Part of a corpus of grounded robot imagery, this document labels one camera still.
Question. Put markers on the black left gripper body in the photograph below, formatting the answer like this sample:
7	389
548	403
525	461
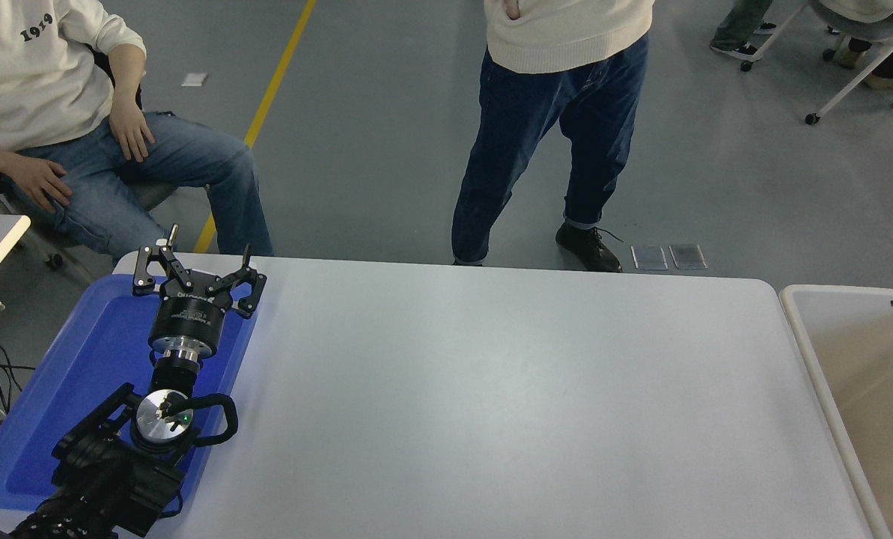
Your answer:
189	318

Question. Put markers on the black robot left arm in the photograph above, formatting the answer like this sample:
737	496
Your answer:
102	479

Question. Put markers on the person's left forearm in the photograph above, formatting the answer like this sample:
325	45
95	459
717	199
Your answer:
126	75

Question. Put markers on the person's left hand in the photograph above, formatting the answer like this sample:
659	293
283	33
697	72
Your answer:
132	131

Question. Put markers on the person's right hand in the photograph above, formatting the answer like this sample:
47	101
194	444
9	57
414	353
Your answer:
42	182

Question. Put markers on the person's hand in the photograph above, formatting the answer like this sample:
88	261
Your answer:
513	7

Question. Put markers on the blue plastic tray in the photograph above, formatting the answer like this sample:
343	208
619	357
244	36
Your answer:
94	359

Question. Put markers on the white paper scrap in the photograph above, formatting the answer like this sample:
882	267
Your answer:
194	79

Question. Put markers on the metal floor plate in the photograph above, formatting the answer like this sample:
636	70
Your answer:
649	257
687	256

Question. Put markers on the large pale bin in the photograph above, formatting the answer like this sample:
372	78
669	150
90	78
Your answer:
850	359

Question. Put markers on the white-legged wheeled chair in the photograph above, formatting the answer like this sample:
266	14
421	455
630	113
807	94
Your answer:
854	28

